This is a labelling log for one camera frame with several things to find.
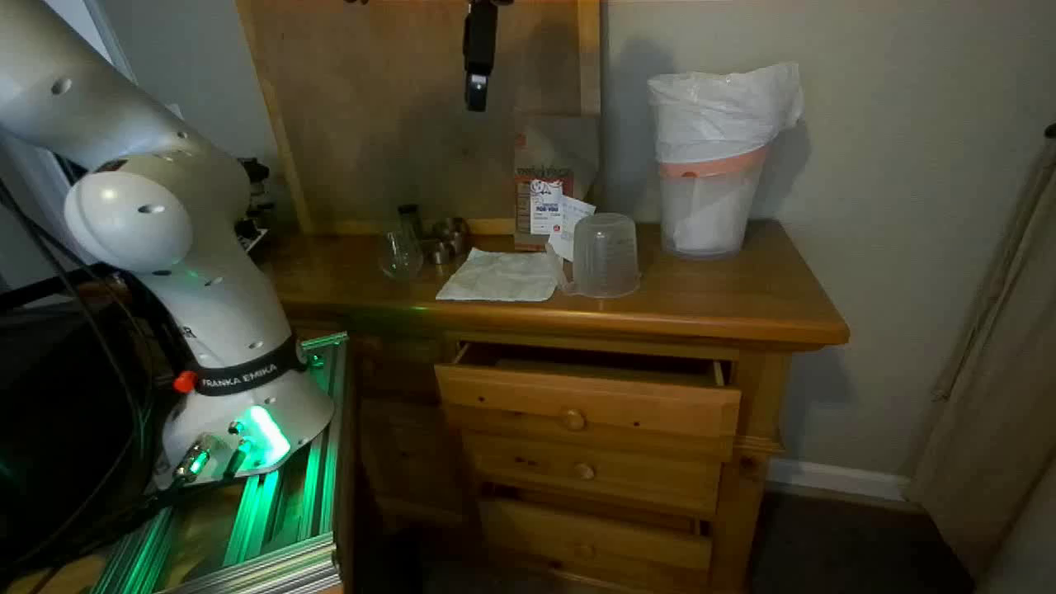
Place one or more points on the beige door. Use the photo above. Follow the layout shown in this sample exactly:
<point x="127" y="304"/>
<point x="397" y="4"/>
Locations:
<point x="994" y="416"/>

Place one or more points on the large metal measuring cup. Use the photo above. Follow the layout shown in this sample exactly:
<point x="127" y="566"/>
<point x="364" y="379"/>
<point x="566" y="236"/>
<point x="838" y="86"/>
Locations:
<point x="451" y="239"/>

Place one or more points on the aluminium profile robot stand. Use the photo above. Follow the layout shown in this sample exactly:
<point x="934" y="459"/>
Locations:
<point x="275" y="516"/>

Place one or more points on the wooden shelf furniture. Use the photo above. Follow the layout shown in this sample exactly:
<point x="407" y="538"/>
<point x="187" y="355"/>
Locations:
<point x="583" y="399"/>

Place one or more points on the closed wooden drawer with knob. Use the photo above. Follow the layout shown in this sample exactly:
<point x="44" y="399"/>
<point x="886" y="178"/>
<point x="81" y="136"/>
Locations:
<point x="594" y="542"/>
<point x="594" y="474"/>

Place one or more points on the bin with white bag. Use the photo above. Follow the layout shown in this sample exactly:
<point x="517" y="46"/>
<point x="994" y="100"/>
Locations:
<point x="712" y="166"/>

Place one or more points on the white box with red print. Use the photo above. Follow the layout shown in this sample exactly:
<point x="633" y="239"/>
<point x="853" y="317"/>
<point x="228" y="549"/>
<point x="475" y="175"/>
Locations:
<point x="544" y="201"/>

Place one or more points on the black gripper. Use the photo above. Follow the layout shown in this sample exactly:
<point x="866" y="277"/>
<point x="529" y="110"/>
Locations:
<point x="479" y="35"/>

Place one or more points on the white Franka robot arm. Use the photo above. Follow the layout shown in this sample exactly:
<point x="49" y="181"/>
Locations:
<point x="219" y="298"/>

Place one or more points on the upright wooden board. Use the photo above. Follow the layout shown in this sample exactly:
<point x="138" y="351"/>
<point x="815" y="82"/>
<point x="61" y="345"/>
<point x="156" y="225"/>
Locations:
<point x="373" y="121"/>

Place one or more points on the translucent plastic measuring jug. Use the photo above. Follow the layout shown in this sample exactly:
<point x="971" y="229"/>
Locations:
<point x="605" y="256"/>

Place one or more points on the wooden dresser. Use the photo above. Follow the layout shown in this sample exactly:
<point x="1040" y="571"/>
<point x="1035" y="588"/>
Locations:
<point x="682" y="302"/>

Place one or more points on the pale folded towel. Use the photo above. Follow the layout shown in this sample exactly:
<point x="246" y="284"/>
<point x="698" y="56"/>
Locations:
<point x="499" y="274"/>

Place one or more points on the clear stemless glass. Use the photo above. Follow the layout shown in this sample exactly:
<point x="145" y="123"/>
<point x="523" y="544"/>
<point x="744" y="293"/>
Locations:
<point x="401" y="251"/>

